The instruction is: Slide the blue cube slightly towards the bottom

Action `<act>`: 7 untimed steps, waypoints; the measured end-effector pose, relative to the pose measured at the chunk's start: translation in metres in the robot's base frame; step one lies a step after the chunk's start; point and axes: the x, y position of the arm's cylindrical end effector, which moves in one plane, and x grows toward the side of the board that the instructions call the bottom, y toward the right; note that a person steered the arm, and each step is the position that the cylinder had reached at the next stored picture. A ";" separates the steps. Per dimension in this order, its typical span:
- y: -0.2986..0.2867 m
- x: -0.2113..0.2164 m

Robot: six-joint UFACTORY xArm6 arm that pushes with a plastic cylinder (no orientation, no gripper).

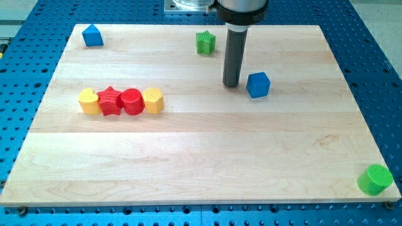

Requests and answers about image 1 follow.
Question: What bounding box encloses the blue cube block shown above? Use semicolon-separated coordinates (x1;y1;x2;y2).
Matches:
246;72;271;99

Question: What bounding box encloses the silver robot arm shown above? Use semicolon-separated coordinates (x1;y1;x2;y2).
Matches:
205;0;269;32

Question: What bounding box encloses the yellow hexagon block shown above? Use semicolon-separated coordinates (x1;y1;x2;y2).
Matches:
142;87;165;114

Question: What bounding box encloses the light wooden board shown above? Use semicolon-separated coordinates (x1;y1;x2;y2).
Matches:
1;24;401;207

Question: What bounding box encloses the red cylinder block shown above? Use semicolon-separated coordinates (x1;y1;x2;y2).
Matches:
121;89;144;116

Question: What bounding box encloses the green star block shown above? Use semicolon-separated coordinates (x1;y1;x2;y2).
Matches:
196;30;216;55

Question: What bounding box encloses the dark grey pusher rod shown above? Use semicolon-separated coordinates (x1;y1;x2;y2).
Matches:
222;30;247;87

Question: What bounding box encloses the red star block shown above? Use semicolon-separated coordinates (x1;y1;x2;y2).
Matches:
97;86;122;116

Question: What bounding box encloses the yellow heart block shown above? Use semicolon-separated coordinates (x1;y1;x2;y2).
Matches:
78;87;102;115

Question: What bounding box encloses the blue perforated metal table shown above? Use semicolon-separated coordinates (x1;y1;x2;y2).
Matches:
1;1;401;225

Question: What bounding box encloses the green cylinder block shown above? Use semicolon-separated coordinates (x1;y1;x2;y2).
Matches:
357;164;393;196

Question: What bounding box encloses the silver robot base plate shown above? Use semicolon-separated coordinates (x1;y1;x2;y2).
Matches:
164;0;214;13

